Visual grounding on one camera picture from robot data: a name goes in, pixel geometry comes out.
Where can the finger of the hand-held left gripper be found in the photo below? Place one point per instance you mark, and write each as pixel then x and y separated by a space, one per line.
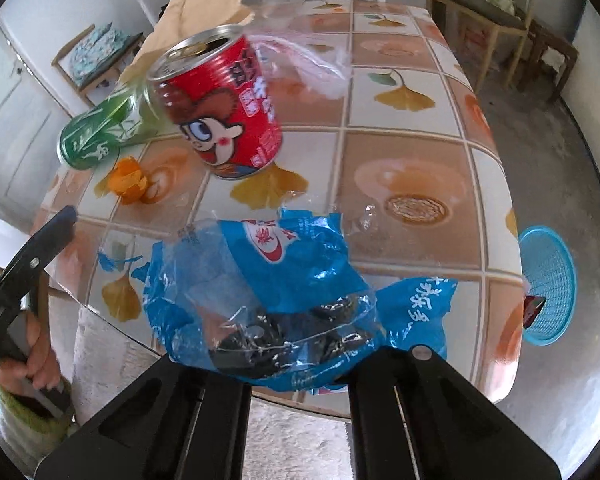
pixel 32 262

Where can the person's left hand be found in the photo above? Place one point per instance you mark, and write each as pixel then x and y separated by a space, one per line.
pixel 42 360

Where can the brown paper bag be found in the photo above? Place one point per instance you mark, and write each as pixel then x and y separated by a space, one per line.
pixel 200 5

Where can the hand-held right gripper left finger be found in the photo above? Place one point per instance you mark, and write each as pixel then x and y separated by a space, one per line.
pixel 215 400

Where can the blue plastic basket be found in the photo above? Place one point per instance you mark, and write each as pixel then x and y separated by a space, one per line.
pixel 550 280

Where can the orange peel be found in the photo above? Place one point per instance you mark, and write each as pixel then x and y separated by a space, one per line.
pixel 127 180

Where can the person's left forearm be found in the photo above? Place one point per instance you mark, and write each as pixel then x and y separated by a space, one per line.
pixel 20 430

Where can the clear red printed plastic bag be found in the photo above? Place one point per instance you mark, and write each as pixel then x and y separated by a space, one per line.
pixel 305 50

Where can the red cartoon print can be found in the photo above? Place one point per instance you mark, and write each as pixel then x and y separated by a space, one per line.
pixel 220 110

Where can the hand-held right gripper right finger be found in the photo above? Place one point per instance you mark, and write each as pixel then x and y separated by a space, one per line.
pixel 380 400

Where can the wooden chair dark seat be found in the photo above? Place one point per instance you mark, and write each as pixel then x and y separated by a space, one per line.
pixel 132 40
pixel 480 10

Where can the white panel door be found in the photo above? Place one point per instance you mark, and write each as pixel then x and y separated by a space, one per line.
pixel 15 125

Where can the red squirrel print snack bag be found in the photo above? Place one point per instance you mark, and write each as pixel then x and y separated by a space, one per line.
pixel 534 310

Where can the dark wooden stool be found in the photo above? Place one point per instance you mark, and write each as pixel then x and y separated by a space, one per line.
pixel 555 42

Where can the ginkgo patterned tablecloth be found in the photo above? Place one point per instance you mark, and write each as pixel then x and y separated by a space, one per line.
pixel 405 125

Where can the floral cushion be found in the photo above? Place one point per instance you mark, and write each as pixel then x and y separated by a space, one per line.
pixel 97 52

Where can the blue plastic wrapper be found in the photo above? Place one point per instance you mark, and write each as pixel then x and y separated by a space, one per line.
pixel 300 270

